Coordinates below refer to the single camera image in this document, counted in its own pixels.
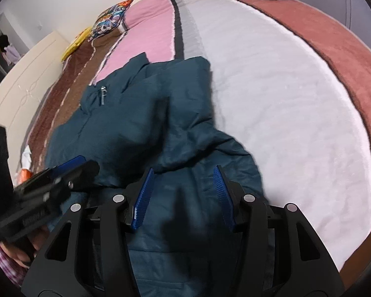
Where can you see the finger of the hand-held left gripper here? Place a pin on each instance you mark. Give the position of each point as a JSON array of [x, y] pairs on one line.
[[83, 173], [69, 165]]

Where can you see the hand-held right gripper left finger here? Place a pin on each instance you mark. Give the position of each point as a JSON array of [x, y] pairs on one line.
[[143, 198]]

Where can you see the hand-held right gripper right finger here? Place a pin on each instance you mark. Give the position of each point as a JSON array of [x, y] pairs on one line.
[[222, 198]]

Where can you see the teal puffer jacket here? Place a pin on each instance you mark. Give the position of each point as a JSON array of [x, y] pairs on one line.
[[160, 123]]

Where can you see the person's left forearm plaid sleeve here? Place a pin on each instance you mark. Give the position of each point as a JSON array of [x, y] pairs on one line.
[[3, 269]]

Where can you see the person's left hand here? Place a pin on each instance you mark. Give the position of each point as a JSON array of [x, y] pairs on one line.
[[12, 253]]

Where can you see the white tissue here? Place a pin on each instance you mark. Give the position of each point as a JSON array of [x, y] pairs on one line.
[[26, 156]]

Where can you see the brown quilted bedspread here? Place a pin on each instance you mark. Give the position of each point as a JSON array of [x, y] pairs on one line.
[[71, 83]]

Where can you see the cream headboard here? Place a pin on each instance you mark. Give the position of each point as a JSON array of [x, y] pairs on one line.
[[21, 89]]

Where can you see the striped plush blanket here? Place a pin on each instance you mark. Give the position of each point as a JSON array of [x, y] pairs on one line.
[[281, 99]]

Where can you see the yellow pillow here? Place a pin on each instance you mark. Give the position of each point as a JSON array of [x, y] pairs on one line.
[[75, 45]]

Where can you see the colourful printed pillow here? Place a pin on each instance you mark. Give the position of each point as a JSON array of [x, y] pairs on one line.
[[111, 18]]

